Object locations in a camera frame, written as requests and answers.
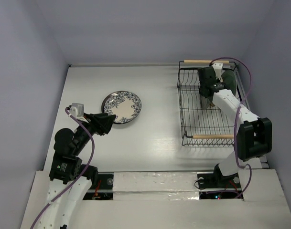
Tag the teal green plate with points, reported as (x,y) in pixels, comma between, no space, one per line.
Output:
(229,79)

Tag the blue floral white plate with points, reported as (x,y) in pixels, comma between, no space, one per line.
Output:
(122,107)

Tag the dark green reindeer plate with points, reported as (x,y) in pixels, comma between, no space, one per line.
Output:
(206,102)

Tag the silver foil strip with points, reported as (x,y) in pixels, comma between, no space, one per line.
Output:
(159,186)

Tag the brown rimmed cream plate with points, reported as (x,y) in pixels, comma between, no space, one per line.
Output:
(116,122)

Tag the white foreground board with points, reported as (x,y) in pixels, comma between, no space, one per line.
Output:
(258,202)

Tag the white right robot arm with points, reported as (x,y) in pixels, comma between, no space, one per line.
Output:
(252,134)

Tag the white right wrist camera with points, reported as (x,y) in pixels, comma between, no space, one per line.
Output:
(218,67)

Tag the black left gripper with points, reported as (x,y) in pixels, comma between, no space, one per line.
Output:
(101,122)

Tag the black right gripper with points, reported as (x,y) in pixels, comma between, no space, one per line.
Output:
(206,92)

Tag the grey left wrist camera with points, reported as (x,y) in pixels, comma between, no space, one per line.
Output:
(77,111)

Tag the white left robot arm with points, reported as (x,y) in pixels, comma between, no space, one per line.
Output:
(70,179)

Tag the black wire dish rack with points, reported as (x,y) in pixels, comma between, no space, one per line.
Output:
(195,120)

